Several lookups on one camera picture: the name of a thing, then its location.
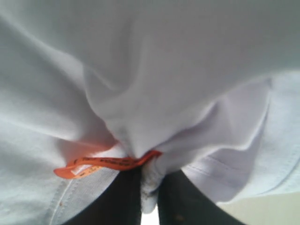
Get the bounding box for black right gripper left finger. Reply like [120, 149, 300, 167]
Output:
[65, 167, 142, 225]

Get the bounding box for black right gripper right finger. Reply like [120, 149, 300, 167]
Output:
[157, 170, 241, 225]

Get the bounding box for white t-shirt red lettering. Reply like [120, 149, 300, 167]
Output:
[0, 0, 300, 225]

